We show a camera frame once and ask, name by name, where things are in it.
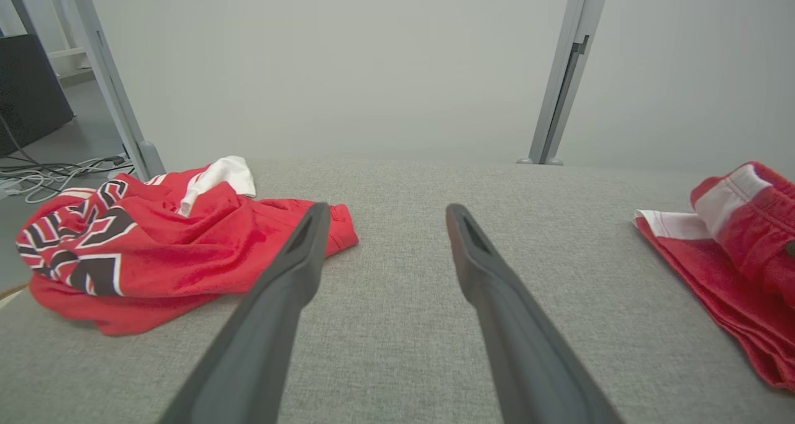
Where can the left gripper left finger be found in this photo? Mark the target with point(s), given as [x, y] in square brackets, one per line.
[261, 324]

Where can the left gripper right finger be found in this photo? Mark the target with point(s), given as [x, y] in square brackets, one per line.
[515, 337]

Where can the red jersey with black print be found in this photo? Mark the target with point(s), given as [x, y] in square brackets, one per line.
[186, 256]

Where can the red shorts with white bands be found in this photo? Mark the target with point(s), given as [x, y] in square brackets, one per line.
[745, 275]

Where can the dark grey cabinet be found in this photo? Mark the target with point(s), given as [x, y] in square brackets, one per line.
[31, 89]

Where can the white metal rack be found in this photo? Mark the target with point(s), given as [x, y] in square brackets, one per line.
[68, 54]

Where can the grey metal partition post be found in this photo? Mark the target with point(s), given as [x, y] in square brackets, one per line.
[568, 70]

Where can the grey metal partition end frame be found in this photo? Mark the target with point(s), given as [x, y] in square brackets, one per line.
[109, 76]

